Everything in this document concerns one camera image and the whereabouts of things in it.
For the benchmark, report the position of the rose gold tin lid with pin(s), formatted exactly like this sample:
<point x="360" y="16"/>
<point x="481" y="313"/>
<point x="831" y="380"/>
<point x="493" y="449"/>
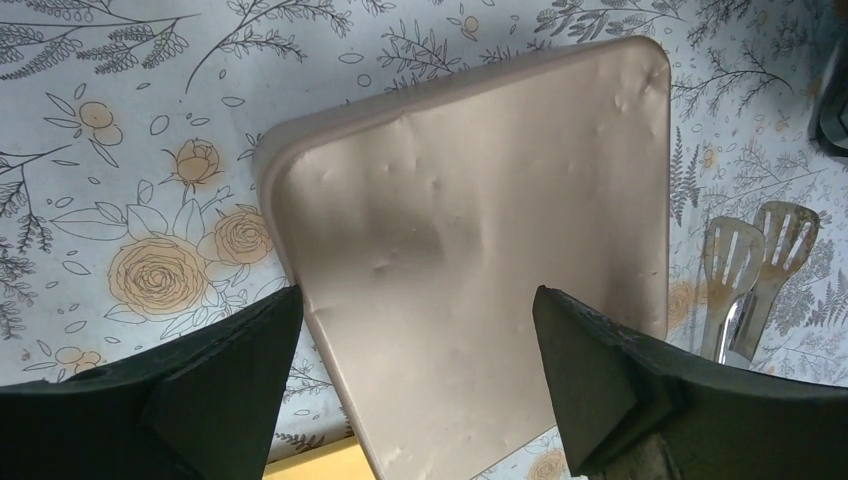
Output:
<point x="419" y="224"/>

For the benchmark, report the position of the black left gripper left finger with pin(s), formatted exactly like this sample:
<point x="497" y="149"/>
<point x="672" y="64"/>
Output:
<point x="203" y="406"/>

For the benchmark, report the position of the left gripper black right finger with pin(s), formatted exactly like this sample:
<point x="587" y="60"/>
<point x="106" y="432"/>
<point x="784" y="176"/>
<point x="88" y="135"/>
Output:
<point x="630" y="406"/>

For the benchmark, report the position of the white handled metal tongs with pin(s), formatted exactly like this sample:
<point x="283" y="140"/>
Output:
<point x="746" y="265"/>

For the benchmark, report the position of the yellow plastic tray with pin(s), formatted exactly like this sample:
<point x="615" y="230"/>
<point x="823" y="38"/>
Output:
<point x="341" y="460"/>

